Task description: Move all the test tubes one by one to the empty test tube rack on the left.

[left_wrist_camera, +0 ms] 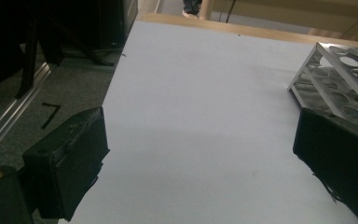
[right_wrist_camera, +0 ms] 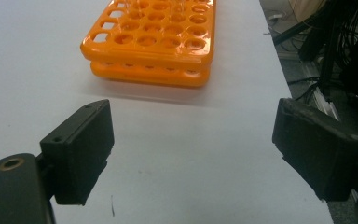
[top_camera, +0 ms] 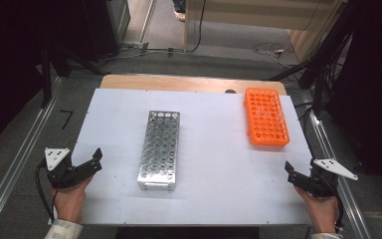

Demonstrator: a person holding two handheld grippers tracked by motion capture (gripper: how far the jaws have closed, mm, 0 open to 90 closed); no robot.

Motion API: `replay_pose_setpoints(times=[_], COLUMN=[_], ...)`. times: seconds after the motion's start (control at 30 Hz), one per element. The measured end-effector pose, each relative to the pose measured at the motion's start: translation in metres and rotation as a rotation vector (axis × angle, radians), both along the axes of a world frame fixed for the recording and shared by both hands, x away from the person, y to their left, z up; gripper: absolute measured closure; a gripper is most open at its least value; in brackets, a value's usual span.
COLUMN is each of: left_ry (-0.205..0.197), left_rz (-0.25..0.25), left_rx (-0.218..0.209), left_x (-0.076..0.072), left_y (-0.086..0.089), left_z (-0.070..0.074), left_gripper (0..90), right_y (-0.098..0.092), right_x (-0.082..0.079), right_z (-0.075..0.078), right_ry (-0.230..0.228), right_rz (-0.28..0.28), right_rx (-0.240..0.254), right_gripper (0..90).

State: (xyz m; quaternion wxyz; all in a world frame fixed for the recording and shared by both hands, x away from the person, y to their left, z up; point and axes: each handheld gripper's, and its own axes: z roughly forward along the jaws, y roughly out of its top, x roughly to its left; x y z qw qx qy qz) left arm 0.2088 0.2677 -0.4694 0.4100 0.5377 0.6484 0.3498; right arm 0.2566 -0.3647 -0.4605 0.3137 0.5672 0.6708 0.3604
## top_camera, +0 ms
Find metal test tube rack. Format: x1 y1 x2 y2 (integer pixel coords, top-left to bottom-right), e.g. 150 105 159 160
136 110 181 192

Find dark cabinet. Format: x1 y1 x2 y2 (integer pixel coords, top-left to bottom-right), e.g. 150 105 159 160
79 0 132 63

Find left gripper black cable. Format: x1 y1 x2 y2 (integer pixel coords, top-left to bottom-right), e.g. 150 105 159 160
34 158 56 223

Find orange test tube rack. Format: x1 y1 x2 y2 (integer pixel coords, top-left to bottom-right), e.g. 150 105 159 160
244 87 290 147

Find person's right hand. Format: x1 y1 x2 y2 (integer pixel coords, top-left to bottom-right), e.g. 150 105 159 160
293 185 341 234

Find white board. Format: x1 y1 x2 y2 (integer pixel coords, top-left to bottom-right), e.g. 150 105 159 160
48 88 313 227

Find grey power strip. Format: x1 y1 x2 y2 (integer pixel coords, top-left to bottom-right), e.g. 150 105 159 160
120 40 150 51

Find white floor cable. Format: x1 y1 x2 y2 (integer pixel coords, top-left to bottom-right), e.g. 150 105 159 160
252 42 291 69

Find light wooden furniture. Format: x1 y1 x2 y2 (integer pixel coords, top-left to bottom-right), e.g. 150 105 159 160
183 0 347 64

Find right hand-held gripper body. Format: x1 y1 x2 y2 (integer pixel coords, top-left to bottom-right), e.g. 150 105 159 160
307 158 359 199

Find black metal stand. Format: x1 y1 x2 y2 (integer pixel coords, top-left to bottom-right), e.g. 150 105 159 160
39 43 107 109

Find person's left hand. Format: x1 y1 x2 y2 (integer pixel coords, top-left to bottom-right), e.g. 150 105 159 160
51 176 94 224

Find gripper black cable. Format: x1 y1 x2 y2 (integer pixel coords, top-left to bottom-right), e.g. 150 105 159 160
34 158 56 223
331 185 346 233

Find aluminium rail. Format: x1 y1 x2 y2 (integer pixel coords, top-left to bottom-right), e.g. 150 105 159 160
306 109 373 239
0 77 64 238

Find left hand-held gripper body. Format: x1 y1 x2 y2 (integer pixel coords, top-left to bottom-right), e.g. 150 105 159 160
44 147 92 190

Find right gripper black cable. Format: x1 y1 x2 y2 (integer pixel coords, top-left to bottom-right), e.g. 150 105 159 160
331 185 346 233

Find black stand with cables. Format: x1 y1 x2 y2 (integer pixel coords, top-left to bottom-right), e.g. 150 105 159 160
267 6 354 116

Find black hanging cable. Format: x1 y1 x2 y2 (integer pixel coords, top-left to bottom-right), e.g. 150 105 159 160
187 0 208 54

